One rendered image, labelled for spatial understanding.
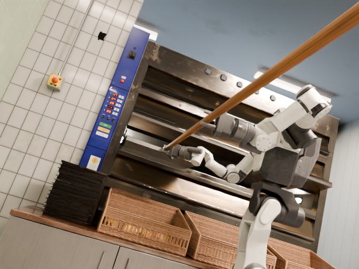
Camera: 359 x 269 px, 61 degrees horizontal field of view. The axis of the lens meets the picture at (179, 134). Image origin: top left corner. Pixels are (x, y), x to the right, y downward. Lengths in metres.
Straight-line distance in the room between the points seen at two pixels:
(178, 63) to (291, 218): 1.58
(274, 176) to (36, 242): 1.29
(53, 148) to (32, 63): 0.66
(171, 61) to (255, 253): 1.69
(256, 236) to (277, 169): 0.35
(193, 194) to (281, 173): 0.99
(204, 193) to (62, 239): 1.17
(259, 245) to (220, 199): 0.96
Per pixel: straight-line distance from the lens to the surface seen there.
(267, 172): 1.64
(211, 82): 2.70
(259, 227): 1.62
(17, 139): 2.46
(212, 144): 2.41
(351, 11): 0.60
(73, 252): 1.85
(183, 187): 2.45
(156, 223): 1.92
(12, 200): 2.43
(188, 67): 2.68
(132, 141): 2.12
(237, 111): 2.72
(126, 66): 2.54
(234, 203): 2.60
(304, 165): 1.72
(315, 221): 3.00
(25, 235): 1.87
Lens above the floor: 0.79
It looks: 15 degrees up
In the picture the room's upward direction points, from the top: 17 degrees clockwise
